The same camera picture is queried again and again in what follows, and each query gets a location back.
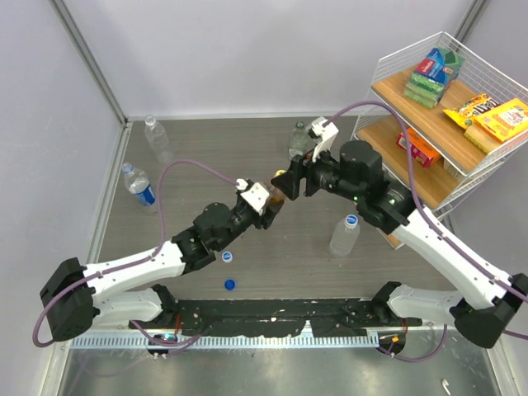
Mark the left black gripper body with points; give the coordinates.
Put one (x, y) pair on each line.
(259, 220)

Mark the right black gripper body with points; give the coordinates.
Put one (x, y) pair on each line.
(322, 174)

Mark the amber tea bottle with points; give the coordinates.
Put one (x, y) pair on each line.
(277, 197)

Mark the dark blue bottle cap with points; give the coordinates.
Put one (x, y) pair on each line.
(230, 284)

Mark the blue label water bottle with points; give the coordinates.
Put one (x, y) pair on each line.
(138, 184)

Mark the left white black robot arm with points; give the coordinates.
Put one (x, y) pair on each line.
(78, 296)

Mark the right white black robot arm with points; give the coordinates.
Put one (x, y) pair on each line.
(485, 298)

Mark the green cap glass bottle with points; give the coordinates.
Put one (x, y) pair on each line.
(300, 143)

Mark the blue white bottle cap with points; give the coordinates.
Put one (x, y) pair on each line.
(227, 257)

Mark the clear bottle blue cap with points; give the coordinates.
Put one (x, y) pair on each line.
(345, 236)

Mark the clear empty plastic bottle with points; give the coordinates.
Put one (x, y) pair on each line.
(157, 138)

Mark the orange red box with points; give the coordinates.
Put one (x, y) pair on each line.
(423, 152)

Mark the green sponge pack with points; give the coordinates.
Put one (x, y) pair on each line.
(430, 80)

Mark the yellow candy bag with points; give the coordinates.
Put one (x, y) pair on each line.
(465, 115)

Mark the yellow sponge pack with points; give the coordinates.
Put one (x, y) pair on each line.
(495, 127)

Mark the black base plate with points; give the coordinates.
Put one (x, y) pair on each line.
(276, 317)

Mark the white wire shelf rack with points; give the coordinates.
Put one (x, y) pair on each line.
(444, 185)

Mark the white slotted cable duct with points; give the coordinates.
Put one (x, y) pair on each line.
(134, 340)

